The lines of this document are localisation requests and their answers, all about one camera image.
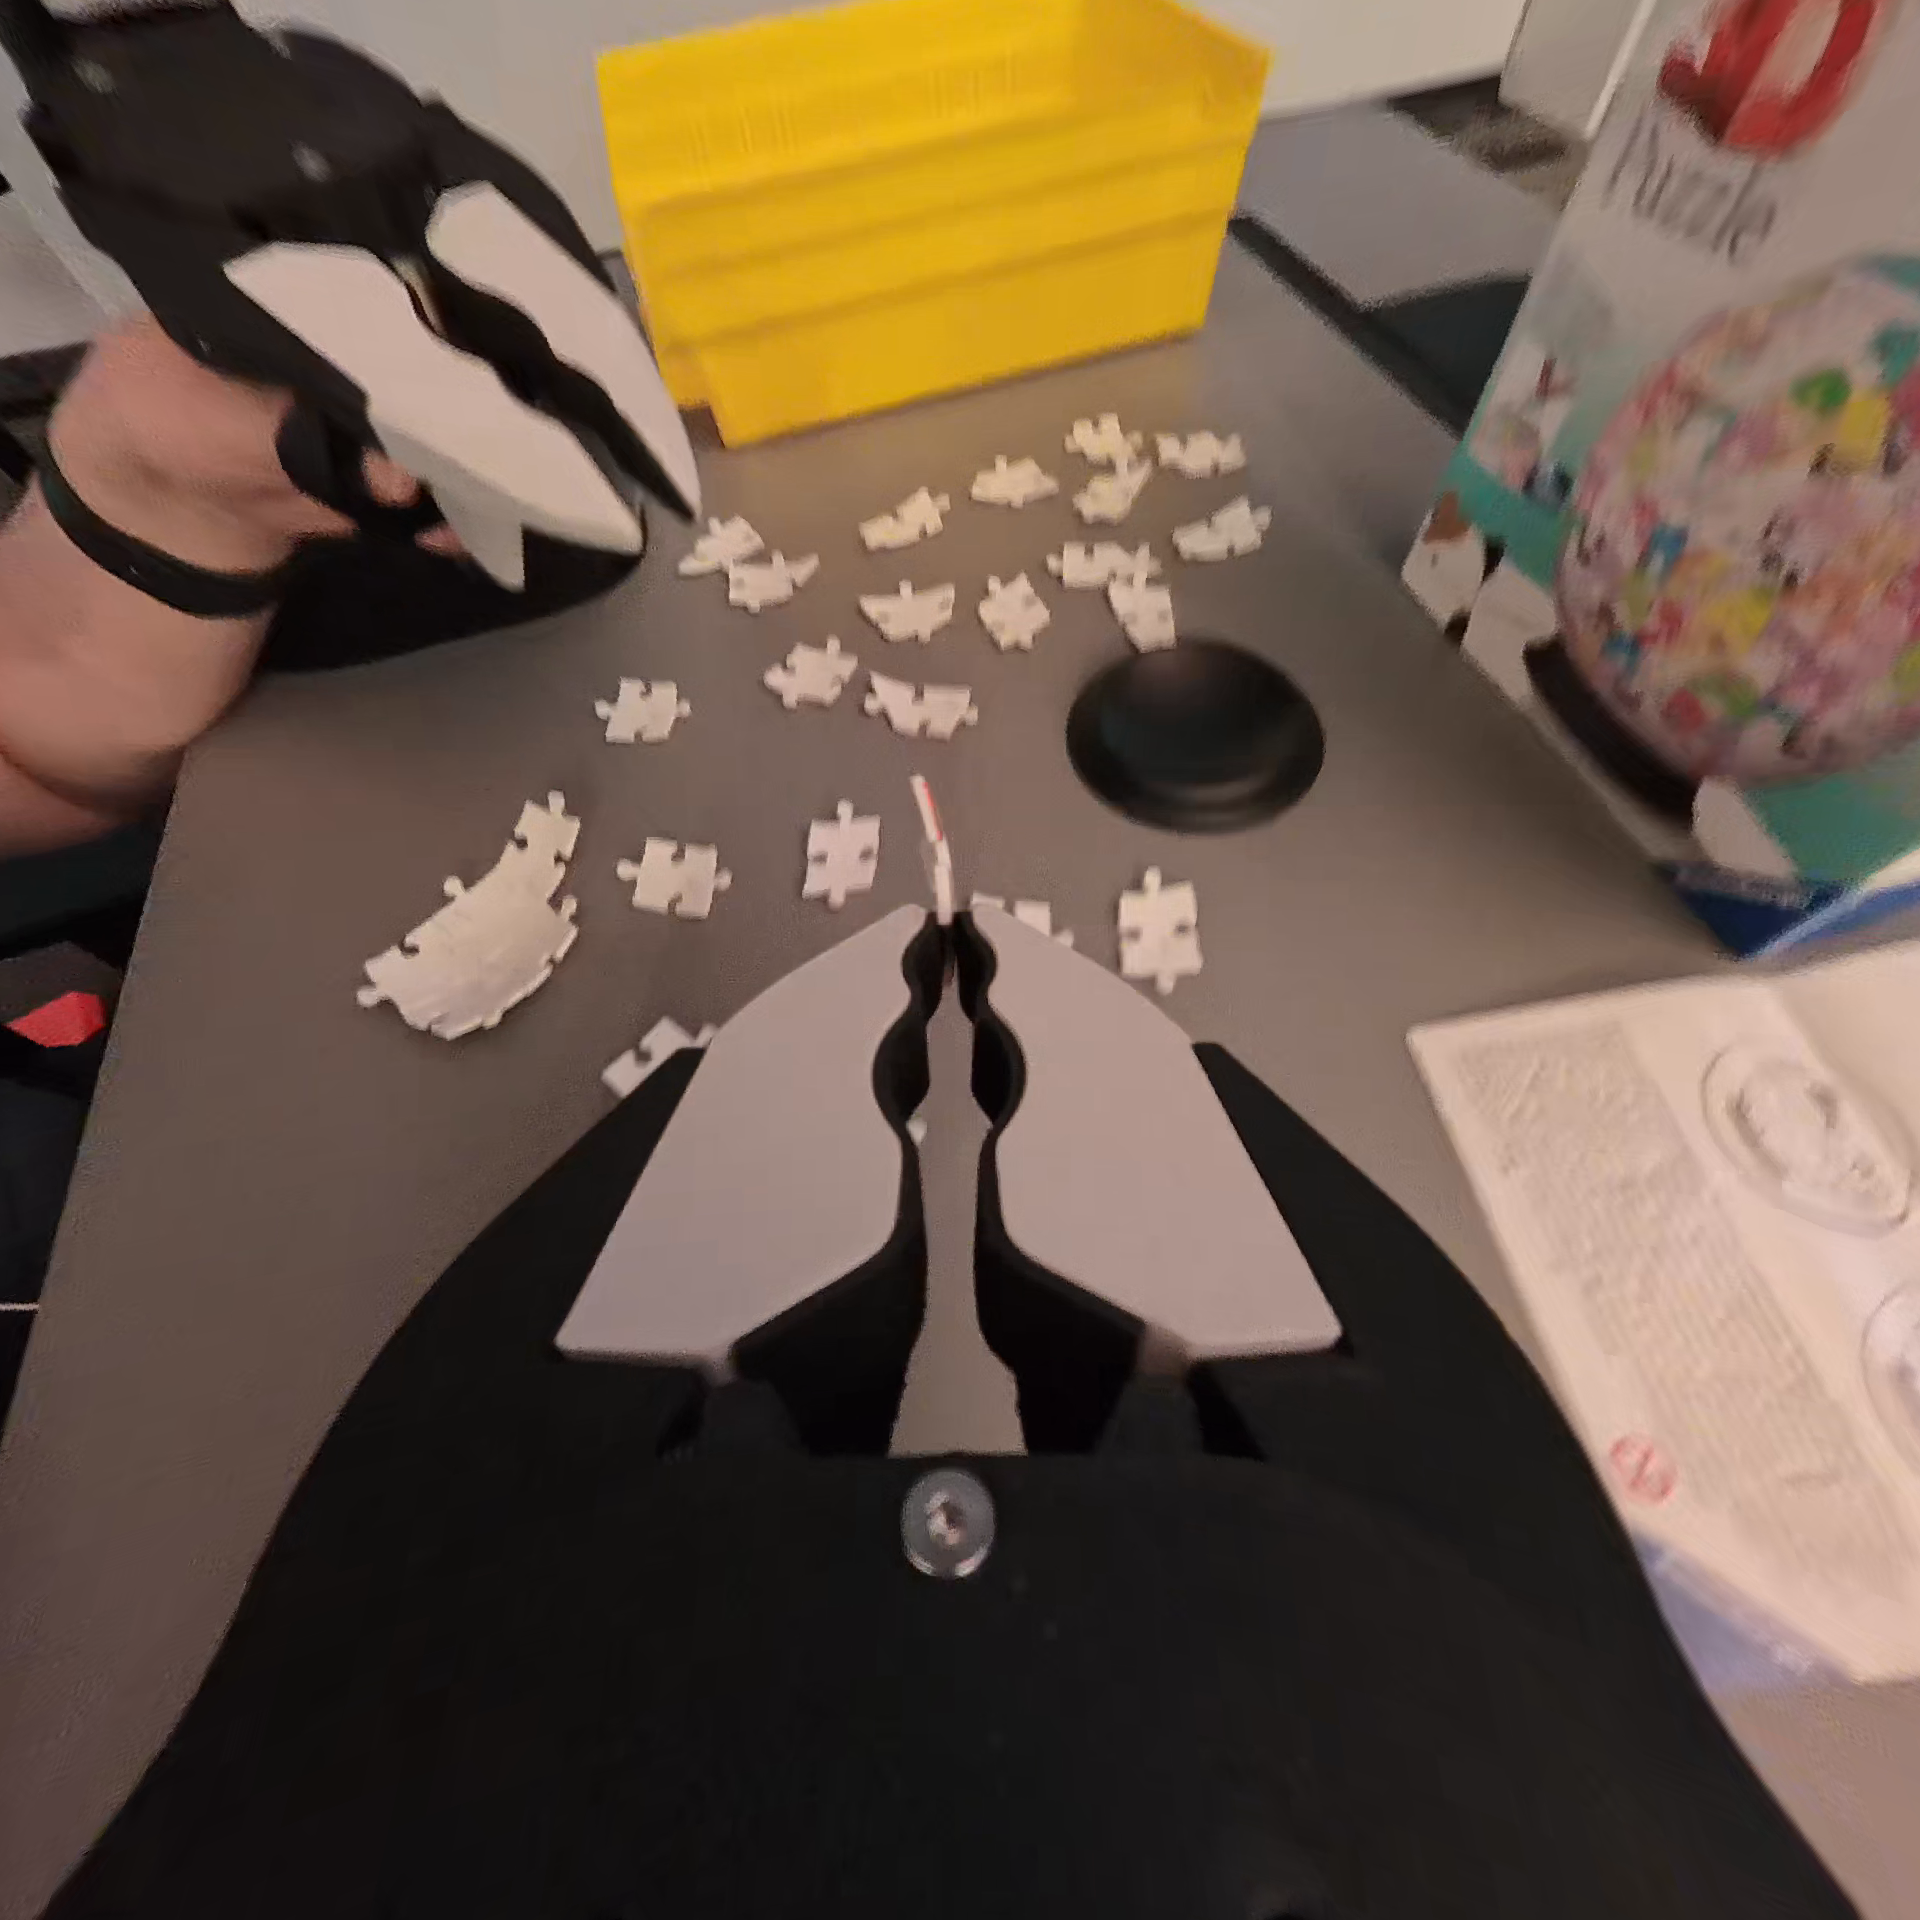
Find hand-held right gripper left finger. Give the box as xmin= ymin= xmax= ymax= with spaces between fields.
xmin=555 ymin=903 xmax=950 ymax=1457

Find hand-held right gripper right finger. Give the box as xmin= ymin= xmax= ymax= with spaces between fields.
xmin=952 ymin=903 xmax=1344 ymax=1457

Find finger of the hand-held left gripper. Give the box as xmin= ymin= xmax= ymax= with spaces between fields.
xmin=422 ymin=184 xmax=702 ymax=522
xmin=221 ymin=246 xmax=650 ymax=590

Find joined puzzle piece section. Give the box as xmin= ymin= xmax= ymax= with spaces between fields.
xmin=357 ymin=791 xmax=586 ymax=1040

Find single white puzzle piece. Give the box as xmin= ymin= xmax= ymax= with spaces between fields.
xmin=908 ymin=772 xmax=965 ymax=929

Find white puzzle pieces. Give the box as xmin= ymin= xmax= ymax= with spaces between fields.
xmin=595 ymin=412 xmax=1277 ymax=1099

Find person's left forearm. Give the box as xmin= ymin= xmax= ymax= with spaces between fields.
xmin=0 ymin=496 xmax=279 ymax=848

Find black round ball stand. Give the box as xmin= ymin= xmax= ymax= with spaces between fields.
xmin=1066 ymin=638 xmax=1325 ymax=836

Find colourful puzzle ball box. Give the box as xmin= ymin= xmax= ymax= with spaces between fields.
xmin=1400 ymin=0 xmax=1920 ymax=962

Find person's left hand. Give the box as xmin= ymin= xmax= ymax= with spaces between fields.
xmin=45 ymin=323 xmax=467 ymax=609

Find yellow plastic bin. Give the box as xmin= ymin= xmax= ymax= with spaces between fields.
xmin=595 ymin=0 xmax=1272 ymax=448

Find white instruction leaflet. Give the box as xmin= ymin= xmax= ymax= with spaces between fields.
xmin=1407 ymin=937 xmax=1920 ymax=1686

